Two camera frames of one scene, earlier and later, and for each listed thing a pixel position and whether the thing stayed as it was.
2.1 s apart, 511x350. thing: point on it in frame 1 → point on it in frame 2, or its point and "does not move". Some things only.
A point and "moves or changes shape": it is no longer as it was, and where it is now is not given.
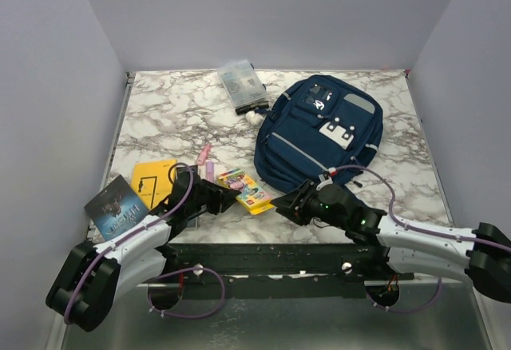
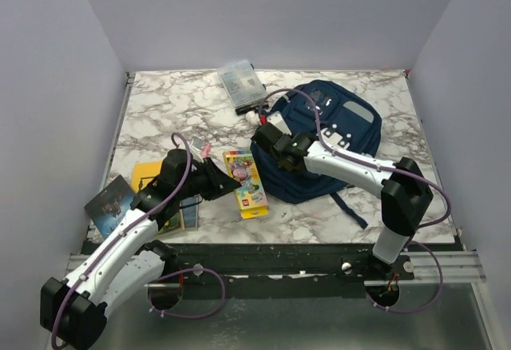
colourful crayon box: [252, 196] moves or changes shape
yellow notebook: [150, 180] does not move
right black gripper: [291, 206] → [291, 137]
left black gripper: [222, 196] → [219, 184]
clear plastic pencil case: [243, 85] does not move
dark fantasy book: [115, 206] does not move
